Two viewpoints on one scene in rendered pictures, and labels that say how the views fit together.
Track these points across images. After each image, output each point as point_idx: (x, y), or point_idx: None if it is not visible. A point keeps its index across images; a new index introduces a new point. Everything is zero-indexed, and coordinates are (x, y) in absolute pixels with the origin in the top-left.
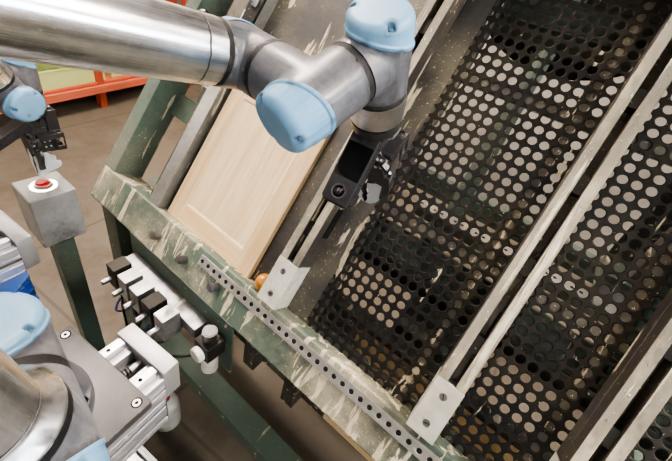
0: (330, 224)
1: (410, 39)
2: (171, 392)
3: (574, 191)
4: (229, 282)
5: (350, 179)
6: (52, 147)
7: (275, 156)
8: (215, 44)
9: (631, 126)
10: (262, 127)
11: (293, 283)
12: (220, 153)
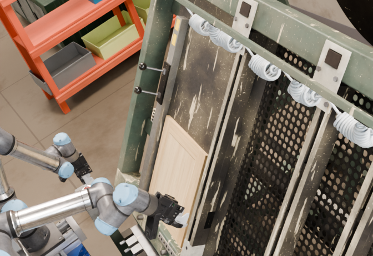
0: (206, 220)
1: (130, 200)
2: None
3: (283, 220)
4: (170, 250)
5: (150, 229)
6: (86, 172)
7: (185, 172)
8: (85, 203)
9: (300, 186)
10: (178, 152)
11: (193, 254)
12: (163, 166)
